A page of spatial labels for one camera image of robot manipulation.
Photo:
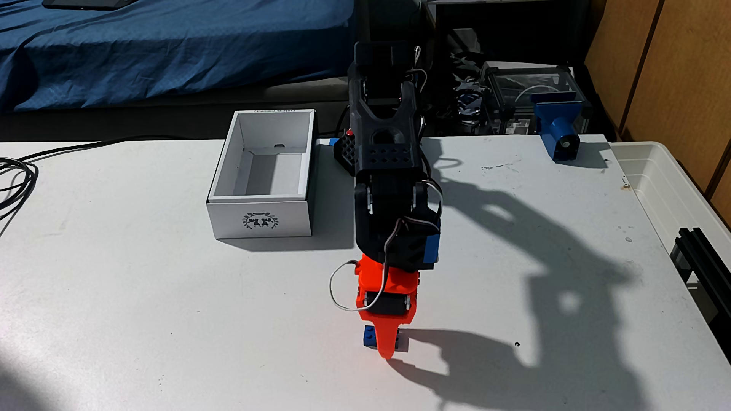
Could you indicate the black white patterned item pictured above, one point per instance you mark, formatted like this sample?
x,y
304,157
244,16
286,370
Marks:
x,y
468,97

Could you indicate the blue printed camera mount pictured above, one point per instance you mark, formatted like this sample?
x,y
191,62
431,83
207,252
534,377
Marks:
x,y
557,123

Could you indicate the clear plastic case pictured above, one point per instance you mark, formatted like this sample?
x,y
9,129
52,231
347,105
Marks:
x,y
514,85

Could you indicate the blue bed cover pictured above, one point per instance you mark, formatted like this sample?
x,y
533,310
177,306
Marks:
x,y
114,57

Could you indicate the white plastic bin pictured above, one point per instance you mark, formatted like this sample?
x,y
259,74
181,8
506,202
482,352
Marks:
x,y
657,182

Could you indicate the wooden cabinet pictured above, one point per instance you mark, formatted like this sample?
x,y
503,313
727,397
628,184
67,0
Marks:
x,y
674,68

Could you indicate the black aluminium extrusion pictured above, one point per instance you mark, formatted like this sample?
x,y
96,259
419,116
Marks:
x,y
705,262

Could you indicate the white cardboard box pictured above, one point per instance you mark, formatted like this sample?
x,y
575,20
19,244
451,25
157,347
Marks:
x,y
260,220

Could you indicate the blue toy brick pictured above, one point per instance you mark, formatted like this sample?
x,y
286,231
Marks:
x,y
369,338

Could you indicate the dark flat tablet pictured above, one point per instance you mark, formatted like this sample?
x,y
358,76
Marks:
x,y
85,3

